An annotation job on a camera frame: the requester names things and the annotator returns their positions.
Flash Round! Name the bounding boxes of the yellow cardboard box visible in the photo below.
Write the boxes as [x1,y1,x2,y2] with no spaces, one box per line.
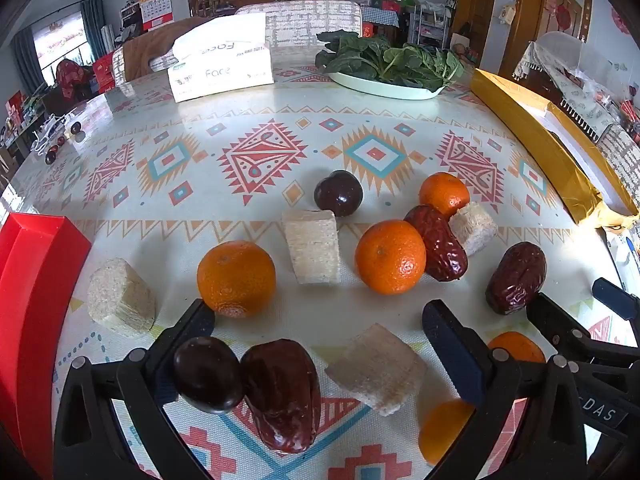
[470,67,640,226]

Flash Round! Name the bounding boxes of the dark purple plum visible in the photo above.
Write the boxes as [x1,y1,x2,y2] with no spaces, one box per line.
[173,336,246,415]
[313,170,364,218]

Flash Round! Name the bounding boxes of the blue window curtain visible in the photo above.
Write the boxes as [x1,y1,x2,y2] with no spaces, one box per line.
[80,0,106,61]

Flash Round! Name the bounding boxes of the wooden door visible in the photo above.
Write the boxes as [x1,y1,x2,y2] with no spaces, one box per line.
[500,0,591,76]

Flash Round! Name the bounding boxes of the cloth covered side table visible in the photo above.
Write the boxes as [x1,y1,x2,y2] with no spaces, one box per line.
[550,75,640,141]

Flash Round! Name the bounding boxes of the white tissue box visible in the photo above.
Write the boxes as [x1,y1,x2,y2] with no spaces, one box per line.
[167,12,275,103]

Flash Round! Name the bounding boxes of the grey patterned chair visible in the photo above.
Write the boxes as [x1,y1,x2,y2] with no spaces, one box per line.
[235,0,363,48]

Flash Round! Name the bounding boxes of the orange tangerine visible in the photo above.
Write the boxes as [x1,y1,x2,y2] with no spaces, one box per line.
[354,219,427,295]
[196,240,277,319]
[419,172,471,218]
[487,331,547,365]
[419,399,476,466]

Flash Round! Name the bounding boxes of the patterned tablecloth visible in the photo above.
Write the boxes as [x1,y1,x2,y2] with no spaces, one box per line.
[0,50,640,480]

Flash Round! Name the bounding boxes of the beige puffed rice block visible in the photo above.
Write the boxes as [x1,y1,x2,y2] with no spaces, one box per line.
[87,257,157,337]
[448,201,499,257]
[281,209,343,285]
[324,322,428,417]

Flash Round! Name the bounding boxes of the red plastic tray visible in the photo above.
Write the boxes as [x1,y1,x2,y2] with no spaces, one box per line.
[0,211,92,480]

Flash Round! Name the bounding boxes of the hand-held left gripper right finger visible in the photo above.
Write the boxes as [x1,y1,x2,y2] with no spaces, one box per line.
[421,299,587,480]

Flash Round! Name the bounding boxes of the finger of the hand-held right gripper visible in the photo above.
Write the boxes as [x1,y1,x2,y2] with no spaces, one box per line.
[526,293,640,376]
[592,277,640,322]

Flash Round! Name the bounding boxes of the white covered chair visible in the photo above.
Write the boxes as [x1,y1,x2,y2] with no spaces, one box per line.
[515,30,586,81]

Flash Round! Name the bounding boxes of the pale green oval plate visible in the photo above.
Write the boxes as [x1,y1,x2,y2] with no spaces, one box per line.
[325,67,448,101]

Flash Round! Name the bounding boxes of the wire storage rack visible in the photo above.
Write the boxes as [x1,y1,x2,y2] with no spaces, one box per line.
[407,2,453,51]

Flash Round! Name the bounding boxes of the red cloth bundle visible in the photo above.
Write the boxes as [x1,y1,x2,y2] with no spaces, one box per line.
[55,59,93,101]

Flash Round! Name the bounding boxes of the red gift box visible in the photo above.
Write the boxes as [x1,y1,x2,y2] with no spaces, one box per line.
[92,52,118,93]

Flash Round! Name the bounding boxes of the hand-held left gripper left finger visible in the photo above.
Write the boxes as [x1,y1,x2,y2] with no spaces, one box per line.
[54,299,217,480]

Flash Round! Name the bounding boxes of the dried red date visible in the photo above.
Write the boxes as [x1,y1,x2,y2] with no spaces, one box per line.
[485,241,548,316]
[240,338,322,455]
[404,204,469,282]

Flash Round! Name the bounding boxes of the green spinach leaves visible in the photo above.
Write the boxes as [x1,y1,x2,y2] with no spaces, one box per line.
[315,30,466,93]

